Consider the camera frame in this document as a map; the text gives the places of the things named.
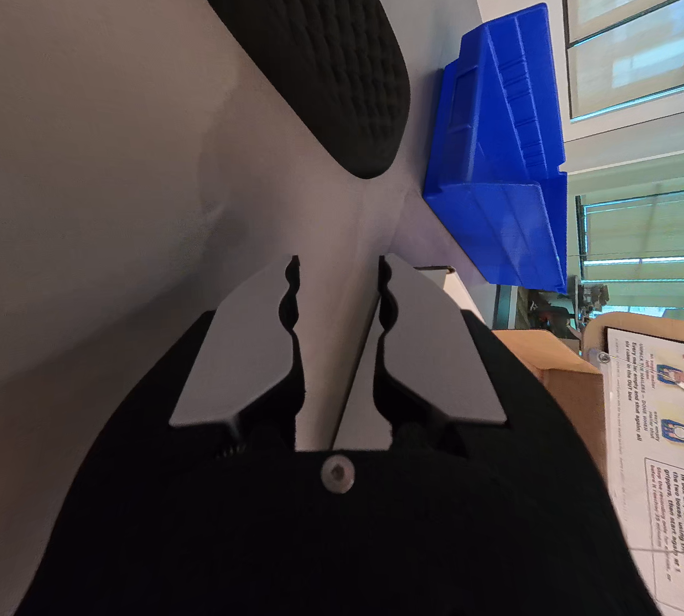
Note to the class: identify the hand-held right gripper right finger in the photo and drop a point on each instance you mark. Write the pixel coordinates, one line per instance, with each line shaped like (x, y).
(438, 359)

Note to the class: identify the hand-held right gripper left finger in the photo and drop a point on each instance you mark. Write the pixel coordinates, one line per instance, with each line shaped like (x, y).
(235, 359)

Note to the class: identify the blue plastic bin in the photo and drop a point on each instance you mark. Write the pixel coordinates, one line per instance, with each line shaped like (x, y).
(497, 210)

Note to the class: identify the brown cardboard box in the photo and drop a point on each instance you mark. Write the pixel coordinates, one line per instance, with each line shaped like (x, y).
(566, 397)

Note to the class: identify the printed instruction sheet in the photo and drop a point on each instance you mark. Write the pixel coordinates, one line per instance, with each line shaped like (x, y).
(646, 493)

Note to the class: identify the black wrist rest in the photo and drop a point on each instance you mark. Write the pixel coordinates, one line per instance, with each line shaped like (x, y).
(299, 39)

